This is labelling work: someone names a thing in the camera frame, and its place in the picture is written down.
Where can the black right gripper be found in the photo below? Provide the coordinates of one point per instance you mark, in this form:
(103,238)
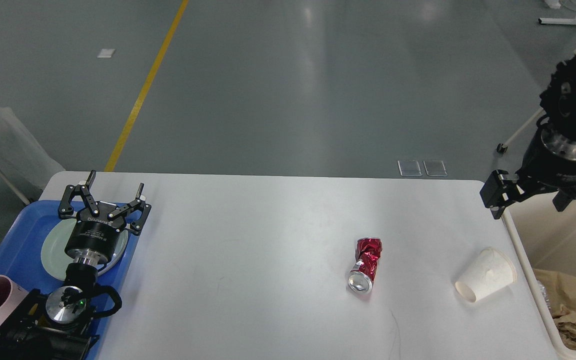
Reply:
(549,164)

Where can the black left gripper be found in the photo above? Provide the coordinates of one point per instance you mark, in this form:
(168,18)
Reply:
(95,240)

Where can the green plate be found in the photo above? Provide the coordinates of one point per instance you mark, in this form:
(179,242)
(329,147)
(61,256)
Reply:
(54,259)

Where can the small white paper cup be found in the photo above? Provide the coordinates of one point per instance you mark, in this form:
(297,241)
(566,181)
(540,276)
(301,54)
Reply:
(489,272)

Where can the silver foil bag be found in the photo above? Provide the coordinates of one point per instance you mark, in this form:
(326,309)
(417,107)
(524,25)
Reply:
(545,295)

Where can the brown paper bag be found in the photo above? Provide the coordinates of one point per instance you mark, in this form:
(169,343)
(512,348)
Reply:
(560,289)

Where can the brown paper ball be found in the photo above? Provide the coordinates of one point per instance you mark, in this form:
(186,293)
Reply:
(575,325)

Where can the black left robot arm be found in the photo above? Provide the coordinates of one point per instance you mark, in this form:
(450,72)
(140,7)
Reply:
(65,319)

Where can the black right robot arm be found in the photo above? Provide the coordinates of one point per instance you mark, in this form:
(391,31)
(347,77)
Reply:
(559,101)

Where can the white wheeled rack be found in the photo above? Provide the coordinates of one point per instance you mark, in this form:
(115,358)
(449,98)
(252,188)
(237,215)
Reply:
(503,146)

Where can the beige plastic bin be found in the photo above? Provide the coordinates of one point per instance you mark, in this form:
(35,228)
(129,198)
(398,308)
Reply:
(545,239)

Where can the person in white trousers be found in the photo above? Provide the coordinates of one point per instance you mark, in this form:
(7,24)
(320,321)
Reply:
(23,152)

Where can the crushed red soda can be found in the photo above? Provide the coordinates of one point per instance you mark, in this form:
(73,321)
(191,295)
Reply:
(361,276)

